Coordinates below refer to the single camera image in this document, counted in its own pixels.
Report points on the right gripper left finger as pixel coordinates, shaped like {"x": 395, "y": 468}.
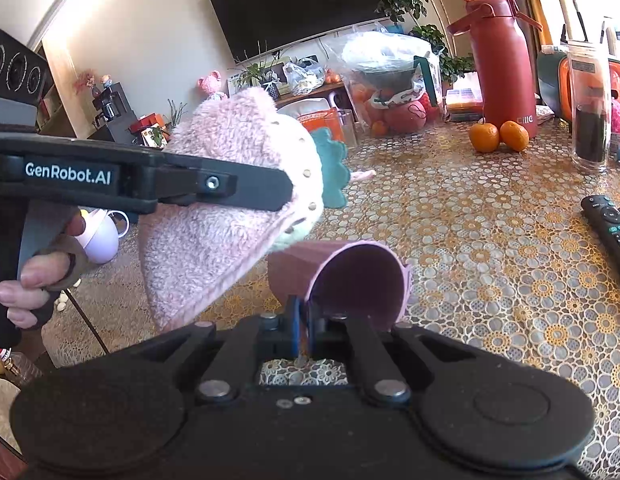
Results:
{"x": 243, "y": 350}

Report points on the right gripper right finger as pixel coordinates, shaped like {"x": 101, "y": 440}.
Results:
{"x": 355, "y": 343}

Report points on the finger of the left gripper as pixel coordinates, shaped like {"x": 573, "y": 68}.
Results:
{"x": 185, "y": 180}

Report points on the pink fluffy plush towel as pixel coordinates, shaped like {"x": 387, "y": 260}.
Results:
{"x": 190, "y": 255}

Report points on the pink ribbed plastic cup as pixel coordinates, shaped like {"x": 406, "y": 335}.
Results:
{"x": 363, "y": 278}

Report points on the person's left hand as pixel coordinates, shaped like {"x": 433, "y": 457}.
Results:
{"x": 29, "y": 292}

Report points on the white ceramic mug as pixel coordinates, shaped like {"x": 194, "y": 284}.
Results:
{"x": 102, "y": 231}

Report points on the black coffee machine cabinet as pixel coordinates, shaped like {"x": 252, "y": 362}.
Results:
{"x": 115, "y": 117}

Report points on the pink plush toy figure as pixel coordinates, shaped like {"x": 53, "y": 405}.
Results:
{"x": 211, "y": 86}

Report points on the orange white tissue pack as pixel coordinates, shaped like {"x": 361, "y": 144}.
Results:
{"x": 315, "y": 113}

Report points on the empty clear drinking glass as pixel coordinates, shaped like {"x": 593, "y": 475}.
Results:
{"x": 347, "y": 130}

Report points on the wooden tv console shelf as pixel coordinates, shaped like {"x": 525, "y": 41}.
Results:
{"x": 338, "y": 91}

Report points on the plastic bag with bowl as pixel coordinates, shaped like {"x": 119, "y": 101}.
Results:
{"x": 383, "y": 70}

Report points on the left orange tangerine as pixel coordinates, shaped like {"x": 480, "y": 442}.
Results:
{"x": 484, "y": 137}

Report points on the orange tangerine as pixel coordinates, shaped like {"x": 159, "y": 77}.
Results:
{"x": 515, "y": 136}
{"x": 484, "y": 137}

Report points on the right orange tangerine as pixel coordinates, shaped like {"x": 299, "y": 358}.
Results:
{"x": 515, "y": 136}

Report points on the green potted plant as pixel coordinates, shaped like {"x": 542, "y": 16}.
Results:
{"x": 430, "y": 20}

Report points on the colorful flat storage box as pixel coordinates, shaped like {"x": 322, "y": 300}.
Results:
{"x": 463, "y": 101}

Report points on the red insulated water bottle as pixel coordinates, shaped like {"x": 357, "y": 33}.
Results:
{"x": 502, "y": 60}

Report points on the tall glass tumbler dark liquid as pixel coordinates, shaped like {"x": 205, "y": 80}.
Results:
{"x": 591, "y": 104}

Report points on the wall mounted black television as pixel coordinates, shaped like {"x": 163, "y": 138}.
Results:
{"x": 253, "y": 27}

